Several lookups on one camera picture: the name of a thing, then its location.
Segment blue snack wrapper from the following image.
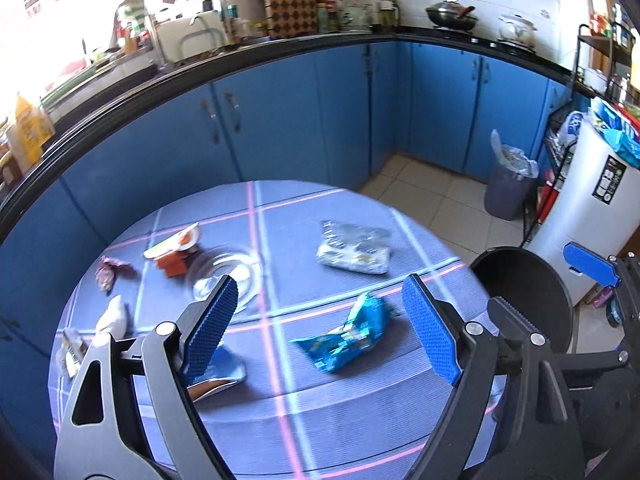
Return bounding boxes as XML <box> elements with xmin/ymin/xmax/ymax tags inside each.
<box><xmin>292</xmin><ymin>292</ymin><xmax>400</xmax><ymax>374</ymax></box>

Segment beige food wrapper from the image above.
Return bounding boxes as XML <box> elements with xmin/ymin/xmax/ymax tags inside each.
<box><xmin>55</xmin><ymin>327</ymin><xmax>88</xmax><ymax>378</ymax></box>

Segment white tissue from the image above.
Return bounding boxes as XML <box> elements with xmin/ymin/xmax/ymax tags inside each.
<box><xmin>96</xmin><ymin>295</ymin><xmax>129</xmax><ymax>340</ymax></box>

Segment torn blue cardboard box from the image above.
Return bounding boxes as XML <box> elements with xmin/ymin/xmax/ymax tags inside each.
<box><xmin>186</xmin><ymin>344</ymin><xmax>246</xmax><ymax>402</ymax></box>

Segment black trash bin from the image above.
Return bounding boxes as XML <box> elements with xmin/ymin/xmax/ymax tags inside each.
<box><xmin>470</xmin><ymin>246</ymin><xmax>574</xmax><ymax>353</ymax></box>

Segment blue kitchen cabinets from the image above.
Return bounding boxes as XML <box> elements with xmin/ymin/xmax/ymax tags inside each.
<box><xmin>1</xmin><ymin>37</ymin><xmax>570</xmax><ymax>469</ymax></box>

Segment white tall appliance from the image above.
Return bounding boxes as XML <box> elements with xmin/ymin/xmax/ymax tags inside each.
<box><xmin>528</xmin><ymin>122</ymin><xmax>639</xmax><ymax>304</ymax></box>

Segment blue plaid tablecloth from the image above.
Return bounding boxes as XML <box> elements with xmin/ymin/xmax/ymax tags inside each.
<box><xmin>48</xmin><ymin>180</ymin><xmax>507</xmax><ymax>480</ymax></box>

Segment grey bin with bag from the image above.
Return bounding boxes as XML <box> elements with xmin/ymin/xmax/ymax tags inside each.
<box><xmin>484</xmin><ymin>129</ymin><xmax>539</xmax><ymax>221</ymax></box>

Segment silver blister pack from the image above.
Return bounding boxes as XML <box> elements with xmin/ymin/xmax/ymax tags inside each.
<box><xmin>317</xmin><ymin>220</ymin><xmax>392</xmax><ymax>275</ymax></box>

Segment blue plastic bag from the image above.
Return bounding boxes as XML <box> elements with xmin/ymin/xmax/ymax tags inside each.
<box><xmin>589</xmin><ymin>96</ymin><xmax>640</xmax><ymax>168</ymax></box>

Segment pink crumpled wrapper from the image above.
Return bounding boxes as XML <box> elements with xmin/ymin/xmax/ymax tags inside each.
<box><xmin>96</xmin><ymin>257</ymin><xmax>137</xmax><ymax>295</ymax></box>

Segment clear plastic lid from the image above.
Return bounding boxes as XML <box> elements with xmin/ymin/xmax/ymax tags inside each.
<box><xmin>186</xmin><ymin>245</ymin><xmax>262</xmax><ymax>313</ymax></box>

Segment orange yogurt cup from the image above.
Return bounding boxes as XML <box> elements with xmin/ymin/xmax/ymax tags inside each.
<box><xmin>143</xmin><ymin>222</ymin><xmax>201</xmax><ymax>278</ymax></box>

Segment black metal shelf rack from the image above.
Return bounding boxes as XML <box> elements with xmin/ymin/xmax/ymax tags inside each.
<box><xmin>521</xmin><ymin>23</ymin><xmax>639</xmax><ymax>247</ymax></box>

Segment black wok with lid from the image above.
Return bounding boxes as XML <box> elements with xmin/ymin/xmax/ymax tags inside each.
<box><xmin>425</xmin><ymin>0</ymin><xmax>478</xmax><ymax>32</ymax></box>

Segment yellow package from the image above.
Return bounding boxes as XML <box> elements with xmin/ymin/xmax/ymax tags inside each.
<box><xmin>15</xmin><ymin>94</ymin><xmax>54</xmax><ymax>168</ymax></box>

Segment green kettle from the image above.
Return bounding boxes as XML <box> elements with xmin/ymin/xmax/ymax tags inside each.
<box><xmin>338</xmin><ymin>0</ymin><xmax>371</xmax><ymax>32</ymax></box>

